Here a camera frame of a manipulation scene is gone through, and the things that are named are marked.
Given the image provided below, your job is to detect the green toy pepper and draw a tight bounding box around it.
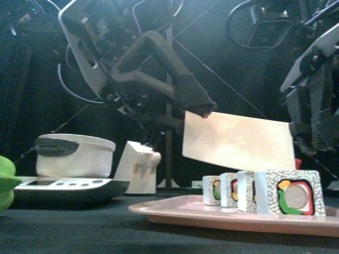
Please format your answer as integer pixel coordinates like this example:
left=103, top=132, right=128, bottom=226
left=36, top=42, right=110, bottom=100
left=0, top=155, right=24, bottom=213

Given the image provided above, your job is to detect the pink plastic tray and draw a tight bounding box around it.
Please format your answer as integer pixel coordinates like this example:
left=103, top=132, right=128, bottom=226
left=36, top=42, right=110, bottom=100
left=127, top=193, right=339, bottom=239

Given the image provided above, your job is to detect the metal frame pole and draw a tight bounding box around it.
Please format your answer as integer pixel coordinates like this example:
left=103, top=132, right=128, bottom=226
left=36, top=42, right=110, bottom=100
left=158, top=23, right=179, bottom=191

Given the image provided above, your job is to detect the white pot with grey handle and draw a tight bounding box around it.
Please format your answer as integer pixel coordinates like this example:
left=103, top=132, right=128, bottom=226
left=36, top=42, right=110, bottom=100
left=34, top=133, right=118, bottom=180

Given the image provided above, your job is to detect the black kitchen scale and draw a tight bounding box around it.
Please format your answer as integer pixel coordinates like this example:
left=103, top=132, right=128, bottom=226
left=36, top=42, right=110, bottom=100
left=12, top=176, right=133, bottom=207

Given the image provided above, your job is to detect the white toy knife block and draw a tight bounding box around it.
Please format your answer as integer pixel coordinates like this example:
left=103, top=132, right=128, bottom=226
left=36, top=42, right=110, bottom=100
left=114, top=140, right=163, bottom=195

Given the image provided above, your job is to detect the patterned toy sushi block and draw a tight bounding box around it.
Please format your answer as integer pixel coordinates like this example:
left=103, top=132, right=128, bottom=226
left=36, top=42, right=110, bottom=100
left=202, top=175, right=223, bottom=207
left=219, top=172, right=241, bottom=209
left=254, top=169, right=327, bottom=217
left=237, top=169, right=259, bottom=214

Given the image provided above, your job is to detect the black cable loop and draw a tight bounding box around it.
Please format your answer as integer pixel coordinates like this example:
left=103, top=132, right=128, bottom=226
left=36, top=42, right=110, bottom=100
left=226, top=0, right=269, bottom=50

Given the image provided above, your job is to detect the white cable loop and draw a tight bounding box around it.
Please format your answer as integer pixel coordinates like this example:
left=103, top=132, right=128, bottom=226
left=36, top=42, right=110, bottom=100
left=56, top=44, right=106, bottom=105

